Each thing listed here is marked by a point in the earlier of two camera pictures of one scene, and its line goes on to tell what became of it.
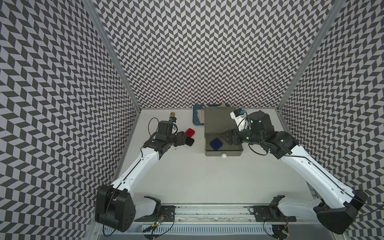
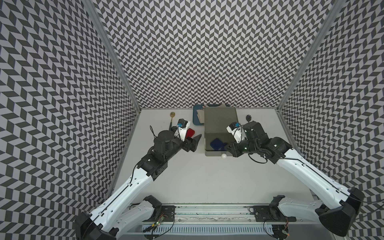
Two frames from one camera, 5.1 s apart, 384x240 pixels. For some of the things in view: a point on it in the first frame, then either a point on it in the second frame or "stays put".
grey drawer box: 226,150 stays put
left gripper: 181,137 -> 187,147
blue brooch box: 216,144 stays put
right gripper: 235,132 -> 234,151
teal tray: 196,119 stays put
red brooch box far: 190,132 stays put
